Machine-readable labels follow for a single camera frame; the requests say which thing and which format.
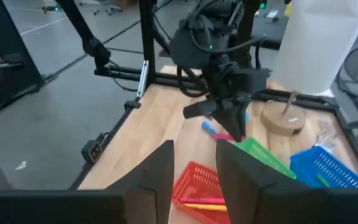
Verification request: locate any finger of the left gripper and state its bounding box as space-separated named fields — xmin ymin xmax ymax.
xmin=183 ymin=98 xmax=220 ymax=119
xmin=211 ymin=105 xmax=250 ymax=143

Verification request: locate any green plastic basket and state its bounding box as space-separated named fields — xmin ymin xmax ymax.
xmin=233 ymin=136 xmax=297 ymax=180

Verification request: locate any silver metal strip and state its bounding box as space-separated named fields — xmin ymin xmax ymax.
xmin=136 ymin=59 xmax=150 ymax=99

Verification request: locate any black table frame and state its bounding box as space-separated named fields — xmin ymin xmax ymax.
xmin=54 ymin=0 xmax=358 ymax=190

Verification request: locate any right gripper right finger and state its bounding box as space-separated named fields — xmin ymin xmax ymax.
xmin=215 ymin=139 xmax=358 ymax=224

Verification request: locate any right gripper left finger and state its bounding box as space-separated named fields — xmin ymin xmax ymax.
xmin=0 ymin=139 xmax=175 ymax=224

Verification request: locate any black desk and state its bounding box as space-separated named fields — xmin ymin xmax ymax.
xmin=0 ymin=0 xmax=45 ymax=122

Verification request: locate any blue Sharpie highlighter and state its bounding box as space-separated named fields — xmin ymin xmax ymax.
xmin=201 ymin=120 xmax=218 ymax=135

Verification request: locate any yellow highlighter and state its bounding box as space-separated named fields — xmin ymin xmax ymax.
xmin=183 ymin=203 xmax=229 ymax=212

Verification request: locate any clear plastic bag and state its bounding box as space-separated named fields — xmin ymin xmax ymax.
xmin=314 ymin=119 xmax=341 ymax=153

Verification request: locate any small black table camera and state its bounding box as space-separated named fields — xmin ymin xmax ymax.
xmin=81 ymin=133 xmax=111 ymax=164

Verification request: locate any green highlighter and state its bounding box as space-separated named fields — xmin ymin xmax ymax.
xmin=315 ymin=173 xmax=331 ymax=189

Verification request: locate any red plastic basket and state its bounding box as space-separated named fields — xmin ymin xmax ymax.
xmin=172 ymin=161 xmax=231 ymax=224

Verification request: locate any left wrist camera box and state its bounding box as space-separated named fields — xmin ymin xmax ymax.
xmin=237 ymin=68 xmax=272 ymax=94

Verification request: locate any pink highlighter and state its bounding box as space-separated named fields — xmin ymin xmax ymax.
xmin=213 ymin=133 xmax=247 ymax=142
xmin=178 ymin=196 xmax=226 ymax=205

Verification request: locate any blue plastic basket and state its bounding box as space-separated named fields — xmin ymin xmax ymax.
xmin=290 ymin=145 xmax=358 ymax=190

